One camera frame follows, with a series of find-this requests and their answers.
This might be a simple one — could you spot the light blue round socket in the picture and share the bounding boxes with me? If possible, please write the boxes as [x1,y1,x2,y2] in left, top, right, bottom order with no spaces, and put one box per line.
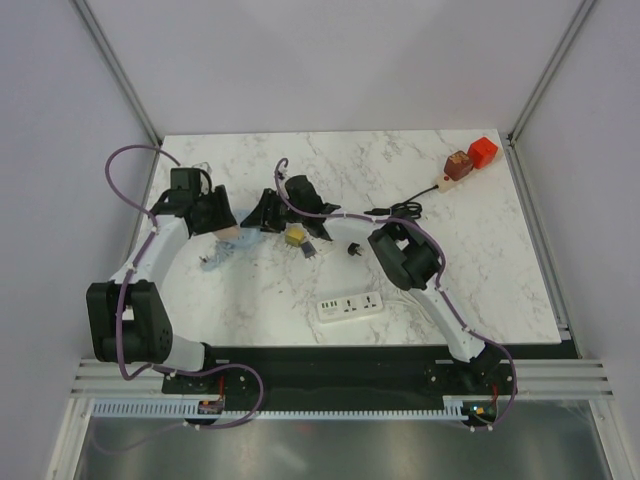
[216,227,262,255]

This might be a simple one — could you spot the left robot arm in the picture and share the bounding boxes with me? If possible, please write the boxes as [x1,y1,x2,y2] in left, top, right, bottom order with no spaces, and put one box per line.
[86,167,240,393]

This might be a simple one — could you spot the aluminium frame rail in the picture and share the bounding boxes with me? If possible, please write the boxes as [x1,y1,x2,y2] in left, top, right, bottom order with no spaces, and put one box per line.
[70,359,163,398]

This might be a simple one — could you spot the bright red cube socket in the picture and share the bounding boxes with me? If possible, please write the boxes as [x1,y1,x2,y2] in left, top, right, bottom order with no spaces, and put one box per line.
[467,137,499,170]

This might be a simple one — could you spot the grey cube charger plug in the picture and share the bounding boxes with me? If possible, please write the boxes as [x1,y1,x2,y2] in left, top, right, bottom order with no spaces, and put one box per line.
[300,242,317,259]

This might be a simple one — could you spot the cream red power strip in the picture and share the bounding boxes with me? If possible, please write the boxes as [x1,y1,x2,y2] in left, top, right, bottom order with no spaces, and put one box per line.
[436,169,477,193]

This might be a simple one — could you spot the light blue coiled cable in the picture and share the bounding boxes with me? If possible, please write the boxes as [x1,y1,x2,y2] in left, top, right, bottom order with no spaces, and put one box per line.
[198,242,239,274]

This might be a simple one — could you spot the dark red fish cube plug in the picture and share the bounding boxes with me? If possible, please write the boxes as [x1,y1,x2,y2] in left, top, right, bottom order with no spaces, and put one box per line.
[444,150,474,181]

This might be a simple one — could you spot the yellow cube charger plug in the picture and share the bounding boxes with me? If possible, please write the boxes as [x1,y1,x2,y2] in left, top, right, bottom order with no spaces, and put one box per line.
[284,226,306,248]

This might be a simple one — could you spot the white USB power strip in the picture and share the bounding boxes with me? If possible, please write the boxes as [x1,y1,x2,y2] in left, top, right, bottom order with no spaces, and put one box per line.
[316,292,384,324]

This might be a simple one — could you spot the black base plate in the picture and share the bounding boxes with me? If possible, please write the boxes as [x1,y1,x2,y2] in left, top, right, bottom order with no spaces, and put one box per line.
[162,346,517,409]

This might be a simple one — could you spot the black three-pin plug adapter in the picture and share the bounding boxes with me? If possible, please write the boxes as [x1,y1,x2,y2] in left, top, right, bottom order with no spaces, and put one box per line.
[347,243,363,256]

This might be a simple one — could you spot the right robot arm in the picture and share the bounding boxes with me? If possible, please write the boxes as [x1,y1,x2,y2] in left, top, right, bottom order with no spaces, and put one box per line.
[241,175,500,394]

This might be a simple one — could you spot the pink deer cube plug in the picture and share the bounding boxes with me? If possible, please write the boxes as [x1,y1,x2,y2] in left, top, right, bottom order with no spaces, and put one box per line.
[214,225,241,241]

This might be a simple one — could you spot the white plug adapter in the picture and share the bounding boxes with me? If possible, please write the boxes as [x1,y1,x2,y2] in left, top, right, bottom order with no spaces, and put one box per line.
[312,238,336,257]

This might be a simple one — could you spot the black coiled power cable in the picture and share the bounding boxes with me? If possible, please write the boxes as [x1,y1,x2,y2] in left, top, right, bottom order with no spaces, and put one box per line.
[363,184,441,221]

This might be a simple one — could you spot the white cable duct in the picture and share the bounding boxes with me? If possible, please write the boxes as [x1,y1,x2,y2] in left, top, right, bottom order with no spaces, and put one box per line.
[91,398,475,421]

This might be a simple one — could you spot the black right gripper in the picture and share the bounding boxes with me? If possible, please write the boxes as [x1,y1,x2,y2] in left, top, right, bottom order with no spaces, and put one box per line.
[241,190,305,236]

